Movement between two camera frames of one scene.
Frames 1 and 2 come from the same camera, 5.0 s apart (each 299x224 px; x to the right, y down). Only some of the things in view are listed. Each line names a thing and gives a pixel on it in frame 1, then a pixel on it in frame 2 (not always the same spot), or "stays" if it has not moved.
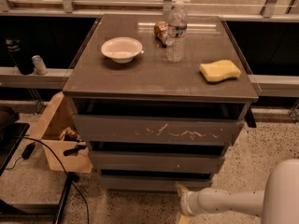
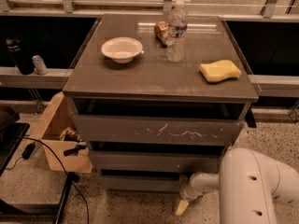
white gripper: (187, 203) → (188, 192)
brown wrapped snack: (161, 29) stays
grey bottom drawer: (153, 182) stays
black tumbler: (19, 53) stays
